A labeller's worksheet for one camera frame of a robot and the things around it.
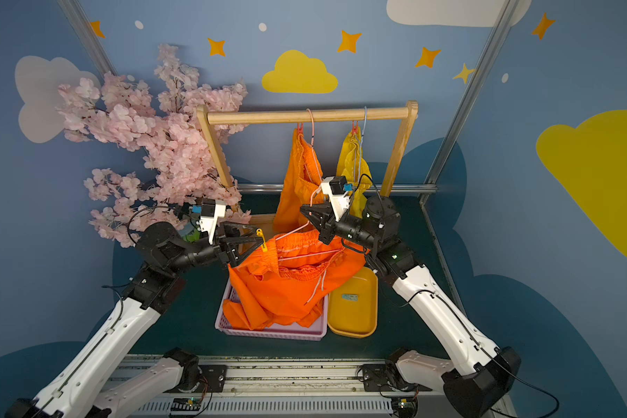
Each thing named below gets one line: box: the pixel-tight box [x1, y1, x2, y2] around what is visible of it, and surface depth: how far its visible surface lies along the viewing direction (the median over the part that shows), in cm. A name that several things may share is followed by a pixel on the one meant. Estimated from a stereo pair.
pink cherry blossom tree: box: [57, 43, 251, 246], surface depth 72 cm
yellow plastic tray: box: [327, 266, 379, 339], surface depth 88 cm
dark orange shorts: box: [222, 229, 366, 331], surface depth 75 cm
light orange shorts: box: [272, 128, 324, 234], surface depth 88 cm
